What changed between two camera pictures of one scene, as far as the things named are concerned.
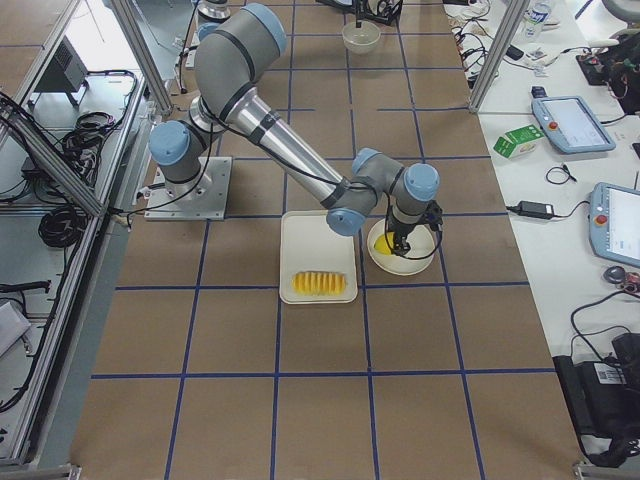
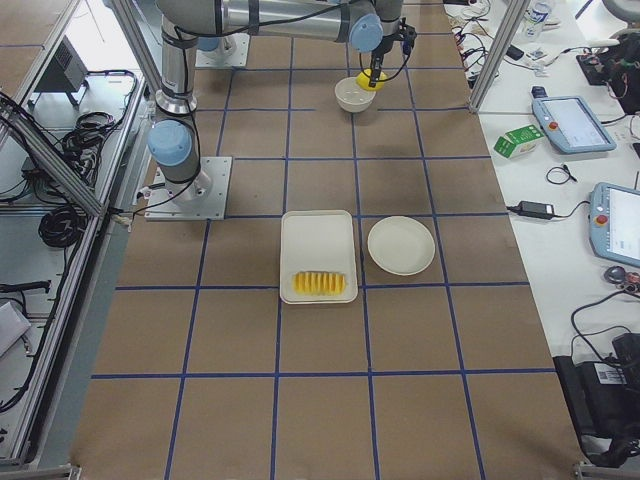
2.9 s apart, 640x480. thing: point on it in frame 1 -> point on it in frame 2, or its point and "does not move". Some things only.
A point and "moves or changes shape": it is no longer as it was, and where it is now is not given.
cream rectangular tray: [310, 243] does not move
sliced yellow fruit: [319, 283] does not move
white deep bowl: [361, 40] moves or changes shape
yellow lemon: [385, 245] -> [363, 80]
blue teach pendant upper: [571, 125] does not move
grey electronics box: [66, 72] does not move
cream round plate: [420, 255] does not move
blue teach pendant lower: [614, 222] does not move
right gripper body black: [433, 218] -> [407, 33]
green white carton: [518, 141] does not move
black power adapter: [537, 210] does not move
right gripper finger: [393, 241] -> [376, 62]
